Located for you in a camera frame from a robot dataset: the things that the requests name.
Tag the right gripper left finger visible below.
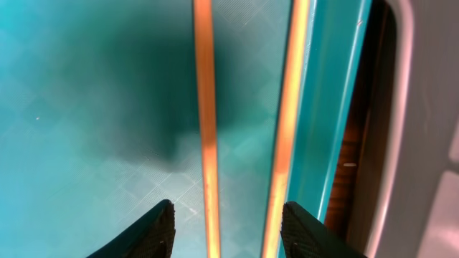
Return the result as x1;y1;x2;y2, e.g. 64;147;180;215
88;199;176;258

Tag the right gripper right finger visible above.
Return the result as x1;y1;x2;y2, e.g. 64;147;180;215
280;201;366;258

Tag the wooden chopstick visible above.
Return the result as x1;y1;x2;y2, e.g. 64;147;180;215
193;0;221;258
261;0;310;258

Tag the grey dishwasher rack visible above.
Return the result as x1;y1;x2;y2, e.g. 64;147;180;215
346;0;459;258

